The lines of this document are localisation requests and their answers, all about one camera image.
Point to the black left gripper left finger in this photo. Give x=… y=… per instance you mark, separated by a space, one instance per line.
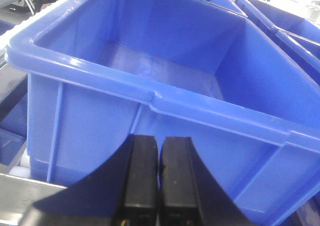
x=138 y=205

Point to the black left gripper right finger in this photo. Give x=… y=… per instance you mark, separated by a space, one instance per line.
x=179 y=203

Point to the blue bin front left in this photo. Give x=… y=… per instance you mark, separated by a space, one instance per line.
x=99 y=70

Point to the blue bin front right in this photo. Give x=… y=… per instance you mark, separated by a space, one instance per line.
x=296 y=36

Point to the steel shelf front rail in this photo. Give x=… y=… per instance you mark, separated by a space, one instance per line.
x=18 y=193

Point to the white roller rail left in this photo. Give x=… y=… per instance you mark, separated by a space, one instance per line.
x=21 y=167

